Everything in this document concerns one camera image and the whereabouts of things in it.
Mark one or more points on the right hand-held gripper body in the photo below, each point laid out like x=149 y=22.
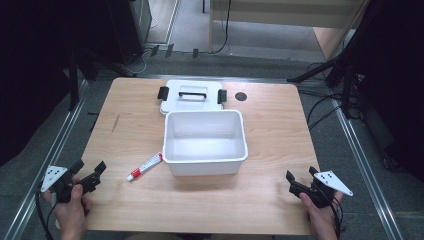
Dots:
x=321 y=188

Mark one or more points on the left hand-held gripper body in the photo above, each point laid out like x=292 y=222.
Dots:
x=62 y=182

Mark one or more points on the white and red tube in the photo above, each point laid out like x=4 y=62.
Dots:
x=145 y=166

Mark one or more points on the white plastic storage box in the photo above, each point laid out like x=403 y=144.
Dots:
x=205 y=142

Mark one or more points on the person's right hand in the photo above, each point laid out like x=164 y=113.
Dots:
x=319 y=214

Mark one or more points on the person's left hand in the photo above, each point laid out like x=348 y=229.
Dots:
x=71 y=210

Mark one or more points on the round black table grommet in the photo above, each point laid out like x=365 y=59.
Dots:
x=240 y=96

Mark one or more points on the black tripod stand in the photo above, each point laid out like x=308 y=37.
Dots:
x=83 y=63
x=336 y=70

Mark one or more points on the black cabinet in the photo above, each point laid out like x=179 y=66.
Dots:
x=125 y=30

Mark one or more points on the light wooden furniture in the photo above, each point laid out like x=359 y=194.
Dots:
x=286 y=20

